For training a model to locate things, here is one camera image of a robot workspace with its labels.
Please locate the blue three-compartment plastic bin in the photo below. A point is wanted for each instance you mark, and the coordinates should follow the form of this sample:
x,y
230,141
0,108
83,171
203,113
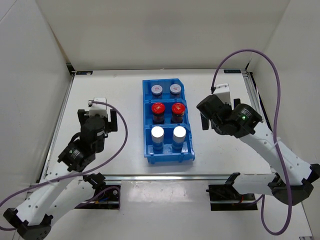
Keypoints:
x,y
167,154

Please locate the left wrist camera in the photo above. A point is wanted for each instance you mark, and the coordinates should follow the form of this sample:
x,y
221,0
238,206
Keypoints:
x,y
97,108

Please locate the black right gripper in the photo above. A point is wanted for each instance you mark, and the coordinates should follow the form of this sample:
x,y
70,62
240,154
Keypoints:
x,y
205,123

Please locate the blue-label white seasoning bottle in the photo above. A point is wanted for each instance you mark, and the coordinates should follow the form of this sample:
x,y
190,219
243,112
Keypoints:
x,y
157,137

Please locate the red-lid chili sauce jar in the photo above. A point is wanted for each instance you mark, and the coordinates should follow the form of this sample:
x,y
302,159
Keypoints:
x,y
158,113

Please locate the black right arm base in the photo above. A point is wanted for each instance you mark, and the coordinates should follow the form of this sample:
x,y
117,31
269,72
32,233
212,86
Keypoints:
x,y
222,198

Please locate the aluminium table edge rail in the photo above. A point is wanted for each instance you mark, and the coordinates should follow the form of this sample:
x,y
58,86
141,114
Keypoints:
x,y
166,177

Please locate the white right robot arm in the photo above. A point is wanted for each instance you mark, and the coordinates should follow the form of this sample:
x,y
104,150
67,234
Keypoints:
x,y
293,177

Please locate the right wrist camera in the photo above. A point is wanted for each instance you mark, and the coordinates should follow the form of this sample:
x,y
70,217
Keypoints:
x,y
221,94

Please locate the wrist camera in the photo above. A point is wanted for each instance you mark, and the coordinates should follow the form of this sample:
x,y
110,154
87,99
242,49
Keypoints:
x,y
97,108
221,94

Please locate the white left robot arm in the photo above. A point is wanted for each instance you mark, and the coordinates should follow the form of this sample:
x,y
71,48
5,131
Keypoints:
x,y
69,184

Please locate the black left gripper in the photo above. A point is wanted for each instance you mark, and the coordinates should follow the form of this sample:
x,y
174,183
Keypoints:
x,y
113,122

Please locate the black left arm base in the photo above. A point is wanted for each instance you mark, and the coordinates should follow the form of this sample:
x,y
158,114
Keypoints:
x,y
108,200

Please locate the white-lid dark sauce jar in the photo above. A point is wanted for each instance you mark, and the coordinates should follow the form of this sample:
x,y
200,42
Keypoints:
x,y
156,91

